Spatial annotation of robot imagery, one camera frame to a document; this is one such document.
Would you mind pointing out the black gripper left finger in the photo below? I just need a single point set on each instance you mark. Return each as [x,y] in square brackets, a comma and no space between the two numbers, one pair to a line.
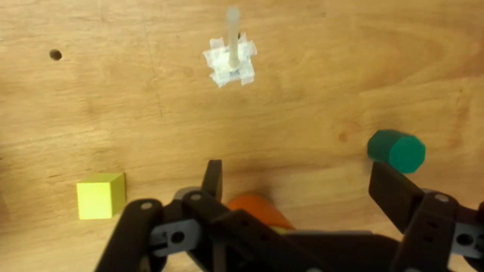
[136,235]

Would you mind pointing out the white tape patch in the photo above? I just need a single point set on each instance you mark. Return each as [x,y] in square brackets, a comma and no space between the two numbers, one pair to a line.
[219,65]

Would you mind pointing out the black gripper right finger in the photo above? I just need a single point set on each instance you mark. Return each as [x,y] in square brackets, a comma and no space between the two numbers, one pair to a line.
[428,226]

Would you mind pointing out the green cylinder block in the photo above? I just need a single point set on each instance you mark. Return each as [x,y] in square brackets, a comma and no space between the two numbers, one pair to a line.
[397,151]

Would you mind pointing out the clear plastic stick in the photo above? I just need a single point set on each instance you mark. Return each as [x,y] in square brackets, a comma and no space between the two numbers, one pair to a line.
[233,34]

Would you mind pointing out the orange plastic cup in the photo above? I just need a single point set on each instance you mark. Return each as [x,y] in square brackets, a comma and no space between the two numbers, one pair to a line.
[257,208]

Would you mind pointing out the yellow cube block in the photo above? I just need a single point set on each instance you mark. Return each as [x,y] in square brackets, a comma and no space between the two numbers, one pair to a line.
[98,198]

